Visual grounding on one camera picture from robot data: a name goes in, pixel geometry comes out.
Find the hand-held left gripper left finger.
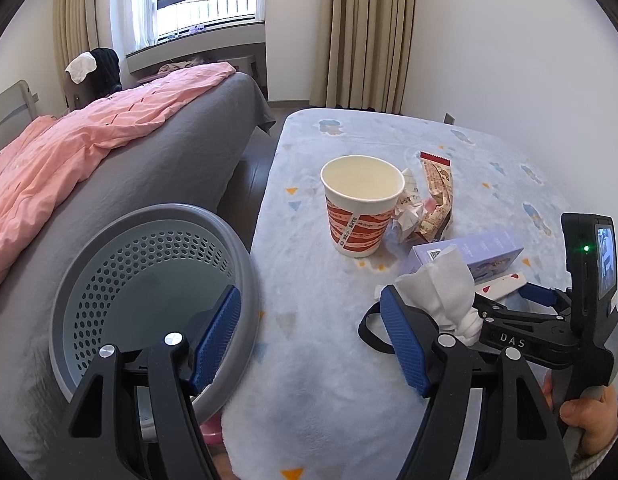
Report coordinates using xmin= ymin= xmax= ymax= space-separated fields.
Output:
xmin=68 ymin=285 xmax=242 ymax=480

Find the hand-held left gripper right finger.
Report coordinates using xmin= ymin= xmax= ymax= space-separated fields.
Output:
xmin=379 ymin=285 xmax=572 ymax=480

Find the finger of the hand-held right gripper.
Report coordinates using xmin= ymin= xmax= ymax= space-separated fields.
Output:
xmin=473 ymin=294 xmax=564 ymax=328
xmin=519 ymin=282 xmax=572 ymax=313

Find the white red packet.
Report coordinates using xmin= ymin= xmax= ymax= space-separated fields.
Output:
xmin=476 ymin=272 xmax=527 ymax=298

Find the light purple carton box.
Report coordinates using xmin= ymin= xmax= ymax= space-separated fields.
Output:
xmin=406 ymin=230 xmax=524 ymax=286

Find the white tissue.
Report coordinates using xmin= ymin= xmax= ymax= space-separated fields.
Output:
xmin=394 ymin=250 xmax=484 ymax=346

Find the grey perforated plastic basket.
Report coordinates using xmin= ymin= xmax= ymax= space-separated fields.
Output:
xmin=49 ymin=203 xmax=262 ymax=423

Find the red patterned paper cup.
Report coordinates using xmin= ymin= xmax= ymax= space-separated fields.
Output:
xmin=320 ymin=155 xmax=406 ymax=258

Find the white plastic wrapper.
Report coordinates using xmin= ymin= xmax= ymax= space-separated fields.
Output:
xmin=386 ymin=167 xmax=425 ymax=241

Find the beige red snack wrapper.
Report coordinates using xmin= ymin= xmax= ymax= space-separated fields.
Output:
xmin=416 ymin=151 xmax=455 ymax=243

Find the person's right hand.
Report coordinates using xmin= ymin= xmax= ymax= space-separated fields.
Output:
xmin=541 ymin=374 xmax=618 ymax=458

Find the small pink object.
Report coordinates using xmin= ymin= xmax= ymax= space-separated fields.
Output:
xmin=201 ymin=412 xmax=225 ymax=446

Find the light blue printed blanket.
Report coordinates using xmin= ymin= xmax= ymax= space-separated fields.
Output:
xmin=221 ymin=107 xmax=618 ymax=480

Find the grey bed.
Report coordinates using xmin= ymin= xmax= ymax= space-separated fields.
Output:
xmin=0 ymin=67 xmax=277 ymax=480

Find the pink duvet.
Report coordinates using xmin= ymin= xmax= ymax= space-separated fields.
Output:
xmin=0 ymin=62 xmax=237 ymax=301

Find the pile of clothes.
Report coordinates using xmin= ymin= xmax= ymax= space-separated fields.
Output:
xmin=156 ymin=60 xmax=205 ymax=77

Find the brown chair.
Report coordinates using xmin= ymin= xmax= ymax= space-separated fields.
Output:
xmin=64 ymin=67 xmax=107 ymax=111

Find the grey window sill desk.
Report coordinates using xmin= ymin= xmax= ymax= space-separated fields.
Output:
xmin=125 ymin=20 xmax=267 ymax=81

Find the white cloth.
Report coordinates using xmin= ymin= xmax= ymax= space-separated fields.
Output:
xmin=65 ymin=52 xmax=97 ymax=85

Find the grey headboard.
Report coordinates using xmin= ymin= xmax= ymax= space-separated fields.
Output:
xmin=0 ymin=79 xmax=40 ymax=146

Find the beige curtain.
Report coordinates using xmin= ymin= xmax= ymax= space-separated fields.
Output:
xmin=52 ymin=0 xmax=115 ymax=91
xmin=309 ymin=0 xmax=417 ymax=113

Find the white sheer curtain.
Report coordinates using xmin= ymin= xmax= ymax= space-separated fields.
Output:
xmin=124 ymin=0 xmax=160 ymax=53

